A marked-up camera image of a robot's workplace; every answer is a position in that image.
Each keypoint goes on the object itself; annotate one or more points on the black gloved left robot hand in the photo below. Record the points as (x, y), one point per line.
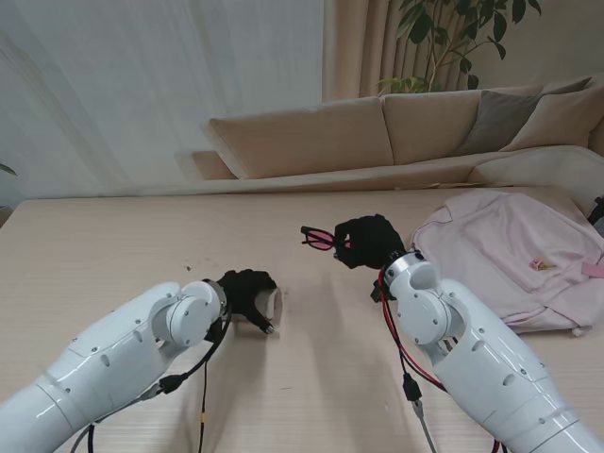
(245, 292)

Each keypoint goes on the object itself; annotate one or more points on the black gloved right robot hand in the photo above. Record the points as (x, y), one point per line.
(373, 240)

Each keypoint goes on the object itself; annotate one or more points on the cream fabric glasses pouch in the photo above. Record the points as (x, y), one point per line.
(273, 306)

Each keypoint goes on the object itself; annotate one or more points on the black glasses with pink lenses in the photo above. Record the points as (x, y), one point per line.
(321, 238)

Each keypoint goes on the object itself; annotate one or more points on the pale pink backpack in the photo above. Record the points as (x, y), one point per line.
(505, 264)

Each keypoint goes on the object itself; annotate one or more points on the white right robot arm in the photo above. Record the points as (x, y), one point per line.
(481, 368)

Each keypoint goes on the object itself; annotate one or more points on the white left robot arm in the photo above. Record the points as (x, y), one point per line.
(104, 368)

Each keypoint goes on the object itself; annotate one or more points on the beige sofa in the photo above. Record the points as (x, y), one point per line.
(307, 141)

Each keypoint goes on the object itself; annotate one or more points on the grey throw pillow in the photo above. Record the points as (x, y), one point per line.
(500, 120)

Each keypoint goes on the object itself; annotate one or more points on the beige pleated curtain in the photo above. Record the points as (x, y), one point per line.
(358, 47)

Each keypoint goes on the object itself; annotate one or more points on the green leafy indoor plant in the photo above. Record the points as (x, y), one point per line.
(443, 33)

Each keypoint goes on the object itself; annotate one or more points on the white sheer curtain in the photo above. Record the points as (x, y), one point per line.
(141, 94)

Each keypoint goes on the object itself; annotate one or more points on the beige throw pillow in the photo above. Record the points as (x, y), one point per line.
(561, 118)

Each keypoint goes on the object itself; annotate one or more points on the dark object beside table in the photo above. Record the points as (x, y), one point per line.
(597, 214)

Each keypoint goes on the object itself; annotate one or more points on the small green plant leaves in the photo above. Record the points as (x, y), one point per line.
(7, 169)

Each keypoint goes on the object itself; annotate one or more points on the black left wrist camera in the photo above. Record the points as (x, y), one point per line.
(219, 328)

